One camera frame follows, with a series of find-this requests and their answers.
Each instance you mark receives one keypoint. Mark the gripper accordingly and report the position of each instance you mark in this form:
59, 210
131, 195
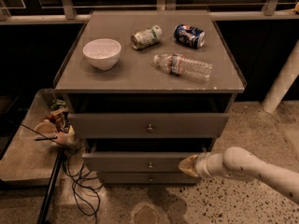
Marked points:
202, 164

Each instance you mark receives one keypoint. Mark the grey drawer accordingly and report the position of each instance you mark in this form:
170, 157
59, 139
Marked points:
142, 155
148, 125
146, 178

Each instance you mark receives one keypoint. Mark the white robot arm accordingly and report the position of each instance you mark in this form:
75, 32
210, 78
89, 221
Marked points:
239, 164

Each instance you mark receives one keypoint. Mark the grey bottom drawer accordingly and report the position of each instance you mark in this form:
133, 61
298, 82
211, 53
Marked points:
146, 178

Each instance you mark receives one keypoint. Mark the grey drawer cabinet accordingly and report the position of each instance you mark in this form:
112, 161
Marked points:
133, 85

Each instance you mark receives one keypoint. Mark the grey top drawer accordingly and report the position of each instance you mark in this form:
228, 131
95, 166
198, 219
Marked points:
148, 125

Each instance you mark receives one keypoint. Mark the clear plastic water bottle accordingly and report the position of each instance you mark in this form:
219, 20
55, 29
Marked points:
178, 65

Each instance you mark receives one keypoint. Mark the blue soda can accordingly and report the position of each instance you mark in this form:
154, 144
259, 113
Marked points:
190, 36

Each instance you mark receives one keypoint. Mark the green white soda can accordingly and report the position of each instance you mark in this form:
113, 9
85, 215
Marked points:
146, 38

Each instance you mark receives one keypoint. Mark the white bowl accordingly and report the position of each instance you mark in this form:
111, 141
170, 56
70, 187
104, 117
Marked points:
102, 53

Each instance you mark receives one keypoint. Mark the grey side tray table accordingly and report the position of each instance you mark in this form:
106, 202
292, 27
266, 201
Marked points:
28, 163

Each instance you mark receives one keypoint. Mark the metal window railing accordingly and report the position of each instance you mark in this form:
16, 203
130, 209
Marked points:
79, 11

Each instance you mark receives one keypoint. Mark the white diagonal post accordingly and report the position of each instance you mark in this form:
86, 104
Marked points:
287, 75

